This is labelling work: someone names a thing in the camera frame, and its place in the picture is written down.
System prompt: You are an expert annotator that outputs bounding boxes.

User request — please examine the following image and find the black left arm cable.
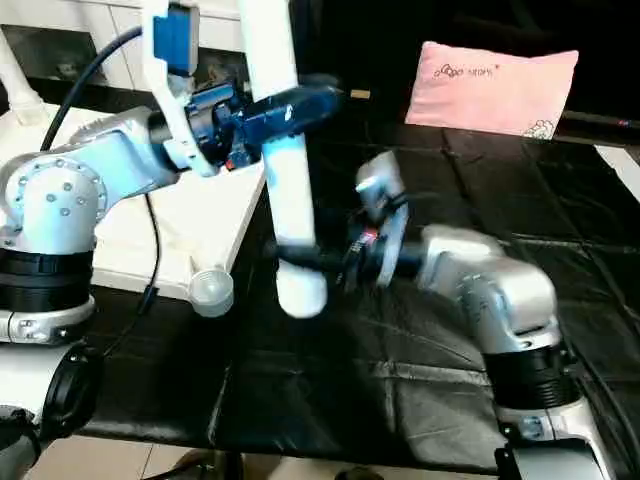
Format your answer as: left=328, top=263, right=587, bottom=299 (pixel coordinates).
left=40, top=26, right=163, bottom=361

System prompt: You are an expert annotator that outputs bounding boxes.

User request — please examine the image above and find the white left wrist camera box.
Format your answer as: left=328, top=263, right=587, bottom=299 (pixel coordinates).
left=140, top=0, right=223, bottom=179

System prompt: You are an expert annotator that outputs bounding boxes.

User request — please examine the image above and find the black work mat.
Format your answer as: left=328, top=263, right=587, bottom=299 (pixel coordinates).
left=0, top=80, right=640, bottom=476

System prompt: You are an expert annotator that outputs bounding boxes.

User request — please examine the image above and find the black sofa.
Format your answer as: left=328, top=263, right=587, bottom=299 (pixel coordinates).
left=290, top=0, right=640, bottom=136

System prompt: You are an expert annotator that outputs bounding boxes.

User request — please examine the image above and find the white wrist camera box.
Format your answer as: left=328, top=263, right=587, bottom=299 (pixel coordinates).
left=140, top=0, right=223, bottom=179
left=354, top=152, right=411, bottom=233

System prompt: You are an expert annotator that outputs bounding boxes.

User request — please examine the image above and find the white glass-door cabinet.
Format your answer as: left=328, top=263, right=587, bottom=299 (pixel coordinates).
left=0, top=0, right=251, bottom=96

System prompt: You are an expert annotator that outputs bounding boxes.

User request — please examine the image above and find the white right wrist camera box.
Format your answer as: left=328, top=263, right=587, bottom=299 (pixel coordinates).
left=354, top=152, right=411, bottom=233

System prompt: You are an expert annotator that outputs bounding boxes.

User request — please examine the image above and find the pink printed pillow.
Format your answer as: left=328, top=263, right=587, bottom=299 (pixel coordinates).
left=404, top=40, right=581, bottom=141

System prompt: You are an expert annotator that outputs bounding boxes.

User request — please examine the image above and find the white plastic table leg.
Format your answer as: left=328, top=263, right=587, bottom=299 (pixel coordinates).
left=238, top=0, right=331, bottom=321
left=0, top=28, right=49, bottom=127

